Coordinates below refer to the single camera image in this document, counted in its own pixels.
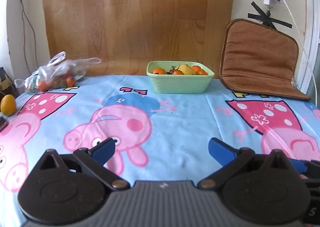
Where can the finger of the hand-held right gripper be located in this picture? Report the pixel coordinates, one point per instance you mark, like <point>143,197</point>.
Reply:
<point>313,179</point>
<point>301,165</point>

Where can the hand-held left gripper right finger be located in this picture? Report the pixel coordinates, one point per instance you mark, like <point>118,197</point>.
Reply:
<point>220,152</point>

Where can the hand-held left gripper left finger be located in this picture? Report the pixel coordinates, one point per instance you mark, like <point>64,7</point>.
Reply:
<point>105,151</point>

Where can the light green plastic basin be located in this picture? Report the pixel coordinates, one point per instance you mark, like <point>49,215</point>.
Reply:
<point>180,84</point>

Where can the orange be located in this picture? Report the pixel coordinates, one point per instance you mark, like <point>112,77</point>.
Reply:
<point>196,69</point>
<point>203,72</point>
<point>159,71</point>

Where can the cartoon printed blanket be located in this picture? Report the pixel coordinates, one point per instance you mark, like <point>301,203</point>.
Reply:
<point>175,122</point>

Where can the small orange fruit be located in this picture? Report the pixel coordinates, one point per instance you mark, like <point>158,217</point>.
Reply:
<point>71,81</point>
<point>41,86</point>

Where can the red tomato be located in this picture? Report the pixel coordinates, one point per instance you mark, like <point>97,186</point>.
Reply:
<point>178,72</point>

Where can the clear plastic bag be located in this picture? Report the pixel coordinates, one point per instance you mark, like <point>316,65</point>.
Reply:
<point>57,69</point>

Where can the brown seat cushion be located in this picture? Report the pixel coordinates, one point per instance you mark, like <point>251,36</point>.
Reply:
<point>260,57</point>

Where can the dark brown object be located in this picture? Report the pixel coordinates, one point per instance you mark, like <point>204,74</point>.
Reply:
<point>3,124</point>

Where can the wooden board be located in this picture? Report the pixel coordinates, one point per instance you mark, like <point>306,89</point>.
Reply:
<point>137,17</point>

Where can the black tape cross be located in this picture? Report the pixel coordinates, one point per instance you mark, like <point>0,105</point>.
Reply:
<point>268,18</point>

